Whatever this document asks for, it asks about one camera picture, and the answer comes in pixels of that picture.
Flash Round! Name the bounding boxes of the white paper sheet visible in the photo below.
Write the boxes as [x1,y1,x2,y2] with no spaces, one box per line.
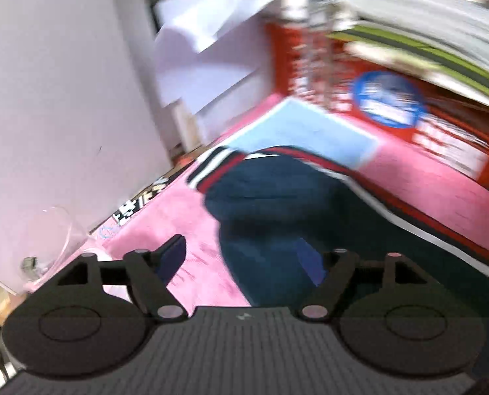
[154,0,311,52]

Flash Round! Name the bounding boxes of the navy striped-trim jacket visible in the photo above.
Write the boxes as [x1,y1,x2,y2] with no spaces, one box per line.
[187,145,489,330]

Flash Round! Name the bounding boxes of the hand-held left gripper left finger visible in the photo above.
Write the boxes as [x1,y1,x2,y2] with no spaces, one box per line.
[42,234,188,323]

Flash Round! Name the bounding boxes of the red printed box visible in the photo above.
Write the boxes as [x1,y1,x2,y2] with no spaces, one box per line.
[265,20,489,194]

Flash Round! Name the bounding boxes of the white panel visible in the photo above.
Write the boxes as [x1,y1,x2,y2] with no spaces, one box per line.
[0,0,175,295]

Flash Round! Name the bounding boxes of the black white patterned strip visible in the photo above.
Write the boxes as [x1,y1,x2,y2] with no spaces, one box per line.
[90,165,196,235]

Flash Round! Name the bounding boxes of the clear plastic cup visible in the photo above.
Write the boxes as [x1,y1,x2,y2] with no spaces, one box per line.
[20,206,91,284]

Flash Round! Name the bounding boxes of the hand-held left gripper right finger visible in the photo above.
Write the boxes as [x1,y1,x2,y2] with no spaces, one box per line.
[297,239,439,322]

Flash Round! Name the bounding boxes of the light blue cloth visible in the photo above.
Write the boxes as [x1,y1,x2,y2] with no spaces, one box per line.
[228,98,381,171]

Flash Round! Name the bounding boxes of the white paper sheets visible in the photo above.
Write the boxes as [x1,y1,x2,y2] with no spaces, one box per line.
[156,16,276,132]

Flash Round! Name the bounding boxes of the stack of books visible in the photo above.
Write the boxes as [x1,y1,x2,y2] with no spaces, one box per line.
[327,0,489,112]

